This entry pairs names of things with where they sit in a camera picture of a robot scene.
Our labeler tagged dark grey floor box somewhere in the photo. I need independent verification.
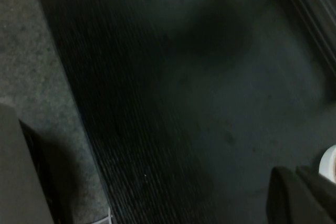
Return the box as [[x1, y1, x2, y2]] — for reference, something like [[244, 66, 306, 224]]
[[0, 102, 56, 224]]

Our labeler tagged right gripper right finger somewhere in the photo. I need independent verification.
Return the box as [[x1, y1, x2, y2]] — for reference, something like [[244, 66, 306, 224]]
[[296, 166, 336, 224]]

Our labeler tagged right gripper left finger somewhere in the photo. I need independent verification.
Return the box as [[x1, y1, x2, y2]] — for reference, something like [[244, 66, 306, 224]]
[[266, 166, 329, 224]]

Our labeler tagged white tape roll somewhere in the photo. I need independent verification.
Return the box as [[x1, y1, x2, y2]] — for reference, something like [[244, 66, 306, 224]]
[[318, 144, 336, 186]]

